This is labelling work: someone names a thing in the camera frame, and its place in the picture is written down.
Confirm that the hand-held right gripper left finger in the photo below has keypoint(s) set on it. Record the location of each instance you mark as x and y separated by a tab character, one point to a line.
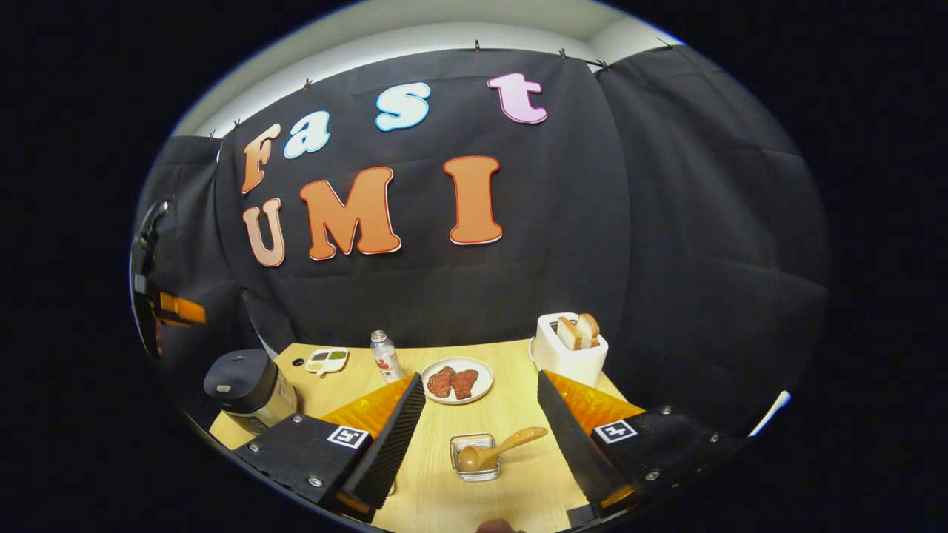
392	444

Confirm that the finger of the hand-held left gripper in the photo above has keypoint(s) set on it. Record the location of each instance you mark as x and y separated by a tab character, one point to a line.
181	309

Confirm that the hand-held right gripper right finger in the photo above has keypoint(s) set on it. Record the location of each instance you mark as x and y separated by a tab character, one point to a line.
574	444

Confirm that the wooden spoon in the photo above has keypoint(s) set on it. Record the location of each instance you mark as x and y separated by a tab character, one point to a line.
489	453

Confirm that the dark grey rice cooker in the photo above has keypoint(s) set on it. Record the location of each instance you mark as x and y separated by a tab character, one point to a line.
244	381

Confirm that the red meat piece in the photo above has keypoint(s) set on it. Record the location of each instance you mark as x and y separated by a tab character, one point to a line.
441	383
464	385

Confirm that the white toaster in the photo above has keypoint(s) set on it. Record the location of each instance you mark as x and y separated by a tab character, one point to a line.
566	366

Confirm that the clear bottle red label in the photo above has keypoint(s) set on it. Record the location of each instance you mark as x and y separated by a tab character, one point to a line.
385	359

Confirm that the white sectioned condiment dish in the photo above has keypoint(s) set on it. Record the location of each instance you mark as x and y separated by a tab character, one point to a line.
326	361

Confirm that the white round plate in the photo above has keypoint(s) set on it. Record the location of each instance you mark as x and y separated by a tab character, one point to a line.
485	377

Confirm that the toast slice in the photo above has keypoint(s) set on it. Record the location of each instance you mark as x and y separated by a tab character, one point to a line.
589	329
569	333

